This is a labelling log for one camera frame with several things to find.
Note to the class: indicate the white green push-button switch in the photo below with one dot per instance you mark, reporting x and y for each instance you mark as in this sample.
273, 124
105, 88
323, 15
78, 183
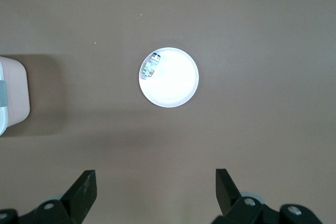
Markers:
150, 68

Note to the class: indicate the pale pink round plate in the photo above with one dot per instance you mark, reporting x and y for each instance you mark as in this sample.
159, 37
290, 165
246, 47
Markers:
176, 85

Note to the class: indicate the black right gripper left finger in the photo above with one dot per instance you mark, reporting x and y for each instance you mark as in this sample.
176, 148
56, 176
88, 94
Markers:
78, 197

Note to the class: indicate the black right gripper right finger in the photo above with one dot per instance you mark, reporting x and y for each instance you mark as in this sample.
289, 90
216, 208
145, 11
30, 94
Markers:
228, 197

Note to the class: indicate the pale pink lidded storage box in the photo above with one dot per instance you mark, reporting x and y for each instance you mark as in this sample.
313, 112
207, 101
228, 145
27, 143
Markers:
15, 90

